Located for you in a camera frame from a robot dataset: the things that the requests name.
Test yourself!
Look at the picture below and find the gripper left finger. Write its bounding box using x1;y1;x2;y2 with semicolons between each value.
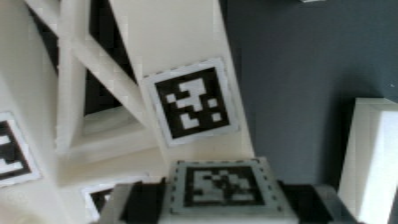
97;181;165;224

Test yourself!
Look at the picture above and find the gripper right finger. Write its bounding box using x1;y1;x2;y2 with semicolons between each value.
278;182;362;224

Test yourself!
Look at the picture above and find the white tagged cube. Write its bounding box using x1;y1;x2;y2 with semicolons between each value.
157;158;298;224
298;0;324;3

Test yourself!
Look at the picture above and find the white chair back frame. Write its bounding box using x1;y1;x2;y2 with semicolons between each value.
0;0;253;224

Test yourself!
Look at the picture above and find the white part at right edge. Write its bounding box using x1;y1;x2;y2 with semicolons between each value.
337;98;398;224

